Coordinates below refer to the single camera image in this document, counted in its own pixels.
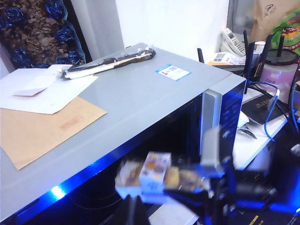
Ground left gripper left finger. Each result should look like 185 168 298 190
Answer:
112 194 133 225

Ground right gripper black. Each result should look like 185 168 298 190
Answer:
202 126 278 207

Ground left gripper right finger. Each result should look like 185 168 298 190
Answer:
135 195 151 225

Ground small printed snack box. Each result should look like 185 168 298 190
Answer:
116 151 203 196

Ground silver black microwave oven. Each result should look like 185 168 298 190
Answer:
0 42 247 225

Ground black box yellow label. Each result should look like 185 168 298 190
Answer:
234 203 300 225

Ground white foam sheet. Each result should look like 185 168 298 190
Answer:
149 201 200 225

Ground white blue paper cup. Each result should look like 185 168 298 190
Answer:
237 112 250 128

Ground white table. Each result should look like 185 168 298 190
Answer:
232 89 291 170

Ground black router with antennas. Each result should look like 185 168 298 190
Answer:
196 29 300 125

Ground blue white sticker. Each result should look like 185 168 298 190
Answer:
154 63 192 82

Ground printed paper leaflets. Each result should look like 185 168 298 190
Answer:
207 52 247 67

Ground clear disc spindle case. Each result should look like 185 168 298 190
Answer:
259 50 300 104

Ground white desk phone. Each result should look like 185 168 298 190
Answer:
221 27 249 57

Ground brown paper envelope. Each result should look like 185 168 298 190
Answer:
0 96 108 171

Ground black white bagged item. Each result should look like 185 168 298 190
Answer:
55 45 157 81

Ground large white paper sheet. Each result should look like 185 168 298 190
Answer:
0 64 99 115

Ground green snack bag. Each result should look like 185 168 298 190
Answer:
270 8 300 56

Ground brown paper bag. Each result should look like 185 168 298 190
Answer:
249 0 296 45

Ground small white card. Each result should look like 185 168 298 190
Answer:
12 72 60 98

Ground blue network cable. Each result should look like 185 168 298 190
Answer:
248 79 300 142

